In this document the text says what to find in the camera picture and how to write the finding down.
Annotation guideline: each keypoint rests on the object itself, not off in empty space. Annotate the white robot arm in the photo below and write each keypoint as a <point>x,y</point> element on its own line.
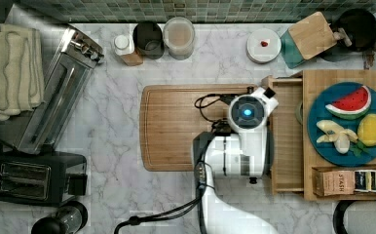
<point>245,151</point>

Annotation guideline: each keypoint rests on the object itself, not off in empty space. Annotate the toy peeled banana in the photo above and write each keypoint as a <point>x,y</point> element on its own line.
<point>340,137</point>

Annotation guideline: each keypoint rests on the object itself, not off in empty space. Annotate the stainless steel dish rack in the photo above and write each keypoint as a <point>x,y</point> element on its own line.
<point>69,71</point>

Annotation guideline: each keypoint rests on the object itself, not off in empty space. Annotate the black coffee grinder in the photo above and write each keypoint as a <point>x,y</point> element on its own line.
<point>68,219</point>

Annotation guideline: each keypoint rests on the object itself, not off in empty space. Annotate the toy watermelon slice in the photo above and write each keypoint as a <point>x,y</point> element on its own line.
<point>351,106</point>

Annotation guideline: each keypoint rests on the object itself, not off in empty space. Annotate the bamboo cutting board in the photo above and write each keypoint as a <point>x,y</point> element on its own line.
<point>171,116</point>

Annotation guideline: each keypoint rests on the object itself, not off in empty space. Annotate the toy yellow lemon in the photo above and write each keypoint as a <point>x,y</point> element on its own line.
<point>366,130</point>

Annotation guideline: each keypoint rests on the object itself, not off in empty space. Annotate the orange bottle with white cap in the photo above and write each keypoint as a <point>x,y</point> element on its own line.
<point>125,49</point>

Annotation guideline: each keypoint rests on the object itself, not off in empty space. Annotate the glass jar of pasta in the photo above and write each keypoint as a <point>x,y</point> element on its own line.
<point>179,37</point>

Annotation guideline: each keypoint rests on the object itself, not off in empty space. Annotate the teal canister with wooden lid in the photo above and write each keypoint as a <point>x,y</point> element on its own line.
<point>306,39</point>

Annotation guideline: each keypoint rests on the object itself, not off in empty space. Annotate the beige folded towel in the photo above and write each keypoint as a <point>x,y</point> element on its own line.
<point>22,82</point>

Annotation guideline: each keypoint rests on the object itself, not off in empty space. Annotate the dark grey tumbler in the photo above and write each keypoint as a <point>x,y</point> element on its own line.
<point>148,39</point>

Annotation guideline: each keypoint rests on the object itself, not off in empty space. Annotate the black two-slot toaster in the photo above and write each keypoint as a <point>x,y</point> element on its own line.
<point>47,180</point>

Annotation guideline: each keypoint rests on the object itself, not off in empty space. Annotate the wooden drawer with black handle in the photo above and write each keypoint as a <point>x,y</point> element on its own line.
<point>288,166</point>

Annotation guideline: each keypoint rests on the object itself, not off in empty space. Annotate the paper towel roll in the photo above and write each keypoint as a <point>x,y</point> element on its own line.
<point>360,218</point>

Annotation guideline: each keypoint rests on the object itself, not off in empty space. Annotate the black paper towel holder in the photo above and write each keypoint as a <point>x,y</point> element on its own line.
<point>337,219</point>

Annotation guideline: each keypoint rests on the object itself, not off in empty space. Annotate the black utensil holder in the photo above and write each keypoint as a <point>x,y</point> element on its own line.
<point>360,26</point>

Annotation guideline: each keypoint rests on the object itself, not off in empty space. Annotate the blue plate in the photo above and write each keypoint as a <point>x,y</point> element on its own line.
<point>341,124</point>

